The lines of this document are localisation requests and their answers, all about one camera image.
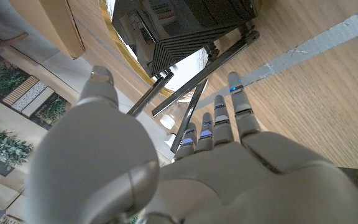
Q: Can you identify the black router with antennas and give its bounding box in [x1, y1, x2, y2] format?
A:
[111, 0, 261, 154]

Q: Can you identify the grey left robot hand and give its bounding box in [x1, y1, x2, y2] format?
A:
[25, 65, 358, 224]

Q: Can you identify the grey tape strip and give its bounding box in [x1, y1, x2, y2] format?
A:
[194, 2, 358, 110]

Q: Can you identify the white paper plate gold rim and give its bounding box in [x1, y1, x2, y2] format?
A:
[99, 0, 210, 98]

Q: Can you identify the printed garden backdrop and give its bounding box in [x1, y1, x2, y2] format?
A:
[0, 0, 174, 224]

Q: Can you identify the brown cardboard packing box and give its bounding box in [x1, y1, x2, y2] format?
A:
[9, 0, 86, 60]

